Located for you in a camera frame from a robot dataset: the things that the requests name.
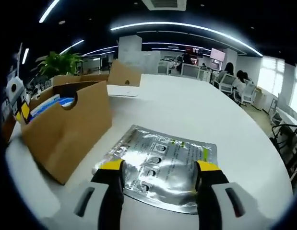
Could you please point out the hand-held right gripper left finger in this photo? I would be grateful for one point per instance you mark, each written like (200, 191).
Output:
(110, 187)

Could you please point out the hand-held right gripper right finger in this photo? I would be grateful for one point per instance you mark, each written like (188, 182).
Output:
(213, 187)

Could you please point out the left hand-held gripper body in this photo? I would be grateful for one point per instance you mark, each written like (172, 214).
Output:
(18, 92)

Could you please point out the blue white soft packet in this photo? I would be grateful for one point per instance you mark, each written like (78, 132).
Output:
(47, 105)

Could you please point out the silver foil soft item pouch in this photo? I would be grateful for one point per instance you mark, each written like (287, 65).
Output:
(167, 172)

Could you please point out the brown cardboard shoe box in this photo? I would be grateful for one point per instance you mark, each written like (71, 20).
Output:
(66, 139)

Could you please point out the green potted plant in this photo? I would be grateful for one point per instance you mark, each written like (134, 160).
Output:
(59, 64)

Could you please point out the black office chair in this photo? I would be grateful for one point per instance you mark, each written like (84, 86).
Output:
(285, 141)

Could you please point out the long curved ceiling light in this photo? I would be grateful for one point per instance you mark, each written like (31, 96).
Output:
(186, 26)
(48, 10)

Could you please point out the white office chair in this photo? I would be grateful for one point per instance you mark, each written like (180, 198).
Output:
(247, 93)
(225, 83)
(190, 70)

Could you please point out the white side table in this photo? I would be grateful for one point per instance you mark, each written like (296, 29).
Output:
(287, 117)

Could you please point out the window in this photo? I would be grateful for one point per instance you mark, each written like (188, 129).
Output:
(270, 79)

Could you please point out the small pink monitor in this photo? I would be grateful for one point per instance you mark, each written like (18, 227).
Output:
(217, 54)

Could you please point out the ceiling air conditioner vent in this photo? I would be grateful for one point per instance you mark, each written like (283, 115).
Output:
(162, 4)

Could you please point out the red wall screen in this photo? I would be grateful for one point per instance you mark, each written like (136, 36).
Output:
(193, 51)

